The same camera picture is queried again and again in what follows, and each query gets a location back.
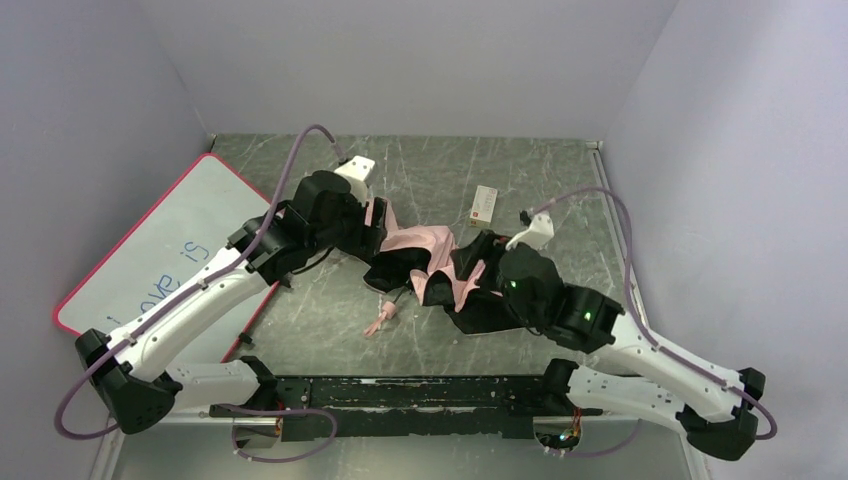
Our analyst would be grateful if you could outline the pink and black umbrella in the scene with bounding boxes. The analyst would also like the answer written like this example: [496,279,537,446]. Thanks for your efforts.
[363,202,528,335]

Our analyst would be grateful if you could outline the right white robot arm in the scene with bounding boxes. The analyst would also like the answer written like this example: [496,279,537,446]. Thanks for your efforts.
[450,231,776,461]

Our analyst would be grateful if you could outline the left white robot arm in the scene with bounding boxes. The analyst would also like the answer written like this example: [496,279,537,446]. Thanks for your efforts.
[75,157,384,434]

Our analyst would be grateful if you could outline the small white cardboard box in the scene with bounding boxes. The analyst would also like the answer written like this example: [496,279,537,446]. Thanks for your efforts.
[468,185,498,228]

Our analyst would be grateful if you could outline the red framed whiteboard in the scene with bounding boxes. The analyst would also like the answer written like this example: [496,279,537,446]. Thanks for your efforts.
[53,154,268,336]

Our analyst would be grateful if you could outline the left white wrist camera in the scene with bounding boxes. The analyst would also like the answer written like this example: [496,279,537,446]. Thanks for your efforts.
[334,156,376,205]

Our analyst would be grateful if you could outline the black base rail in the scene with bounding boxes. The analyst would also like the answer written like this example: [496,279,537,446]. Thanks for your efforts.
[247,375,575,441]

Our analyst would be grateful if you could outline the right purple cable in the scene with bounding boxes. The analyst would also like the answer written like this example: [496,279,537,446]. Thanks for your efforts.
[520,186,779,460]

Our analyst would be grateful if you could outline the purple cable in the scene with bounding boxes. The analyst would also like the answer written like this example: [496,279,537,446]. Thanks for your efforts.
[52,123,346,464]
[520,186,779,460]

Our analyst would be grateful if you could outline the aluminium frame rail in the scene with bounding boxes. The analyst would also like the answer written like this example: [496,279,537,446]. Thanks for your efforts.
[91,409,705,479]

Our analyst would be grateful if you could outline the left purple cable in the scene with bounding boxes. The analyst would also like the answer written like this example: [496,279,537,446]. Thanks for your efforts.
[52,123,346,464]

